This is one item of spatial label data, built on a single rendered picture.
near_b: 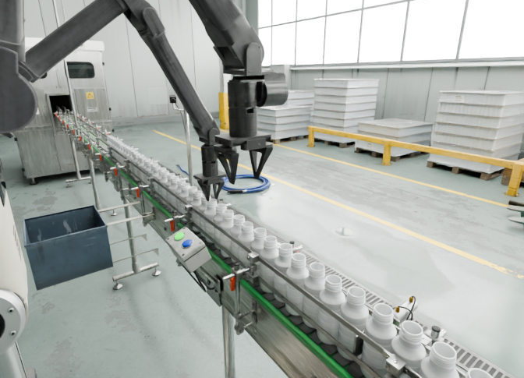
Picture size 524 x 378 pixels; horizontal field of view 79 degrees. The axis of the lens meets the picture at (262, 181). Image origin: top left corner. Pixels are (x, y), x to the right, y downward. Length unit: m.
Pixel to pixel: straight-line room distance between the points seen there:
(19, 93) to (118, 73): 11.16
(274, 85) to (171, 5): 11.79
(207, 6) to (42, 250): 1.31
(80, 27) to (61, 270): 1.08
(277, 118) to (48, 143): 4.65
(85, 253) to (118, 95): 10.13
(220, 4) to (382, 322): 0.65
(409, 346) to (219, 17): 0.67
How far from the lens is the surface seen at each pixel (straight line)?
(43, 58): 0.96
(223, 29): 0.59
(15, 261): 0.76
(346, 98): 7.51
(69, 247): 1.66
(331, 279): 0.80
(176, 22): 12.38
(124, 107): 11.68
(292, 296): 0.88
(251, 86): 0.63
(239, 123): 0.63
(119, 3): 1.00
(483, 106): 6.16
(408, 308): 0.91
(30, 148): 5.90
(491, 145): 6.16
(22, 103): 0.49
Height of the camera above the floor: 1.61
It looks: 18 degrees down
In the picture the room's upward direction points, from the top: straight up
